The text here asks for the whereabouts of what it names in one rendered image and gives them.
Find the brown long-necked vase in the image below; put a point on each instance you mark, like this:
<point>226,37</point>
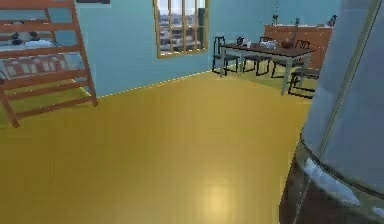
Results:
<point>289,40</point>

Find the dark top dining table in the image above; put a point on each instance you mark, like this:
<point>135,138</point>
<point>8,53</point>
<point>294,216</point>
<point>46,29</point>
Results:
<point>286,52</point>

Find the large grey floor lamp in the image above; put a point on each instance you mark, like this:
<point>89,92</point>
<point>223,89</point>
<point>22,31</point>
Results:
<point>346,126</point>

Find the black and white plush toy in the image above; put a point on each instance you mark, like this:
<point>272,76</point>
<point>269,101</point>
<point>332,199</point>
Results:
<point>23,37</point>

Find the black metal chair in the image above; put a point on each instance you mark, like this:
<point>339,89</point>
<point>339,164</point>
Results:
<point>304,74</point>
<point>289,62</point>
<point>256,58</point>
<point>224,57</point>

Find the brown wooden sideboard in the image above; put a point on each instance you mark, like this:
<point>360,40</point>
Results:
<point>310,36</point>

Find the small black alarm clock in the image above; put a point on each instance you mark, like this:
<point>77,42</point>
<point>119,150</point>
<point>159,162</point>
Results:
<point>240,40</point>

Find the wooden framed window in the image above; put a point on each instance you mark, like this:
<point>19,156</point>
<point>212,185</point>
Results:
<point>181,26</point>

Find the dark framed wall picture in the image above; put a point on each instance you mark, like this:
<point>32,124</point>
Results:
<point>93,1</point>

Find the brown wooden shelf unit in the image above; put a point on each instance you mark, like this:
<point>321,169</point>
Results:
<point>46,78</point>

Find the dark hanging plant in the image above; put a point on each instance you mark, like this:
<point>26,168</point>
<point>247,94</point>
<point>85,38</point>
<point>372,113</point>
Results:
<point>275,16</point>

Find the black desk lamp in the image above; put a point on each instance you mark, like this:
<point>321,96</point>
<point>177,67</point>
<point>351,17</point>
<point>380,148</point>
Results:
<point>332,20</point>

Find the patterned folded blanket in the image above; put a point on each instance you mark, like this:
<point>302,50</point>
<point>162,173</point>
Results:
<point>36,65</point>

